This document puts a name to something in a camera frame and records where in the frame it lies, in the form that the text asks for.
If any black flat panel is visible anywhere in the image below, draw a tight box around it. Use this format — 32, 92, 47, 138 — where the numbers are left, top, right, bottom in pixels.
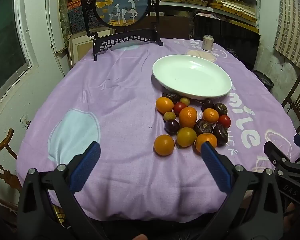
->
193, 14, 261, 69

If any carved wooden chair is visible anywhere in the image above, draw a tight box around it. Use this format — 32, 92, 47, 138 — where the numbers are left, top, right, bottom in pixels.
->
0, 128, 24, 205

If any checked hanging cloth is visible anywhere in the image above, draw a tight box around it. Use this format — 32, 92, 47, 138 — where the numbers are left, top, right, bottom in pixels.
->
273, 0, 300, 64

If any dark wooden chair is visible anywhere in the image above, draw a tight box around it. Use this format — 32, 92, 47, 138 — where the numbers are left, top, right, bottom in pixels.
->
281, 73, 300, 133

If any beige drink can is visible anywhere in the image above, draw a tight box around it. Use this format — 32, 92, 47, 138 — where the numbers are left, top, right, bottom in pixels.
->
202, 34, 214, 52

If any window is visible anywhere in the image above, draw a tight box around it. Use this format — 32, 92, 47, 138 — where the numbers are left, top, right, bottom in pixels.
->
0, 0, 33, 100

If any round deer screen black stand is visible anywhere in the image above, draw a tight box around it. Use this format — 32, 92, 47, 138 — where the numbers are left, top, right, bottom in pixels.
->
79, 0, 164, 62

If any wrinkled dark passion fruit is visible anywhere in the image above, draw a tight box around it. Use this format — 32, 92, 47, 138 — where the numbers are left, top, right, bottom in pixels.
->
213, 124, 229, 146
194, 119, 213, 136
162, 93, 182, 102
213, 103, 228, 116

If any large orange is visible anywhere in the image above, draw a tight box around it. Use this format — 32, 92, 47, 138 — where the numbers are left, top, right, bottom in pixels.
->
179, 107, 198, 128

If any white oval plate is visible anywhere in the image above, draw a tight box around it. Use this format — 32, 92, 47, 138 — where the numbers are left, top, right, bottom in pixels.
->
152, 54, 232, 100

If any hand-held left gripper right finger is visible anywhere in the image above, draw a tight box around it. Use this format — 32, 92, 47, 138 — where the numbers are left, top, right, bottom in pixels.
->
200, 141, 284, 240

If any red tomato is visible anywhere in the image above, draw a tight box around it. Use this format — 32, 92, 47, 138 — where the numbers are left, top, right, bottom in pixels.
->
217, 115, 231, 128
173, 102, 187, 115

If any purple printed tablecloth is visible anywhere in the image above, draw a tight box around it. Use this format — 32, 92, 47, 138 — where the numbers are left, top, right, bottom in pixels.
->
16, 38, 300, 223

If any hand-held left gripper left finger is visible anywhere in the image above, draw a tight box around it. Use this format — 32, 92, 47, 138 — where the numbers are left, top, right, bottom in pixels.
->
16, 141, 102, 240

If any black wheel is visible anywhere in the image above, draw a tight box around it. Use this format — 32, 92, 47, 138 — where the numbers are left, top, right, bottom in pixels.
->
252, 70, 274, 90

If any yellowish orange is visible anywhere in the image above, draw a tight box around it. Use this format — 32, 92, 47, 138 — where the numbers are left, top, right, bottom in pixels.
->
176, 127, 197, 147

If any smooth purple passion fruit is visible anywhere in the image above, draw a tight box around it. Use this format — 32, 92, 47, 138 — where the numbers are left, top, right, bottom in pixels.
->
164, 119, 180, 135
201, 98, 214, 112

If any stack of colourful paintings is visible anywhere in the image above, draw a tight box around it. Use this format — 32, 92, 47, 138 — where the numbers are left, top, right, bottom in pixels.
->
59, 0, 115, 34

